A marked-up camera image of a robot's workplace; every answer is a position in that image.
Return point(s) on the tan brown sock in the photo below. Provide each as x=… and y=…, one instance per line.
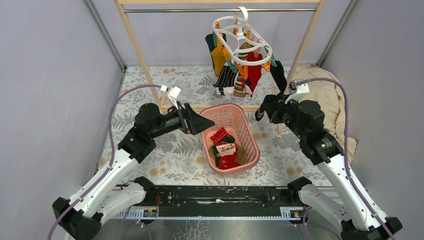
x=242, y=156

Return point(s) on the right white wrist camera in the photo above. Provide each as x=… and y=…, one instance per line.
x=297, y=92

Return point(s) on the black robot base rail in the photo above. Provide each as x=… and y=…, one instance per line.
x=171, y=202

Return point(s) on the dark green knit sock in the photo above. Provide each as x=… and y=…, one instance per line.
x=216, y=155

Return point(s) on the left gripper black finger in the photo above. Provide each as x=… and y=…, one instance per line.
x=196, y=119
x=200, y=127

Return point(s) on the mustard yellow sock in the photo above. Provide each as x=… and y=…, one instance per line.
x=218, y=61

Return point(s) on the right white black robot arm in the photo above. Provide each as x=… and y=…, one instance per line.
x=358, y=217

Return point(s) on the beige cloth pile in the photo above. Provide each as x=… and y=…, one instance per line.
x=329, y=96

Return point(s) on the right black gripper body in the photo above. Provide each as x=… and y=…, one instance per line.
x=284, y=113

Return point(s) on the brown white striped sock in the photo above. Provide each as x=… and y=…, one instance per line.
x=238, y=90

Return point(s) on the white clip sock hanger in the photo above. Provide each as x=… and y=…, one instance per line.
x=235, y=36

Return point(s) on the teal sock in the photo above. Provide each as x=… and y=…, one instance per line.
x=209, y=39

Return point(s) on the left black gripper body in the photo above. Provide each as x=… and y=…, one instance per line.
x=185, y=124

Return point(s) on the wooden clothes rack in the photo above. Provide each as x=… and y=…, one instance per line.
x=123, y=12

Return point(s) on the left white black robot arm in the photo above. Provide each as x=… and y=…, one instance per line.
x=83, y=213

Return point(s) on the black white striped sock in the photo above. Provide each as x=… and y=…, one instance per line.
x=225, y=83

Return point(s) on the red snowflake sock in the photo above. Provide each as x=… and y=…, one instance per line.
x=222, y=136

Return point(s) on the pink plastic laundry basket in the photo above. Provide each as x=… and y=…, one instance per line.
x=233, y=119

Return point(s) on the floral patterned floor mat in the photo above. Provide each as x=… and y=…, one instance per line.
x=180, y=159

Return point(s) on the red santa sock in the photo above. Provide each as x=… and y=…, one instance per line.
x=228, y=153

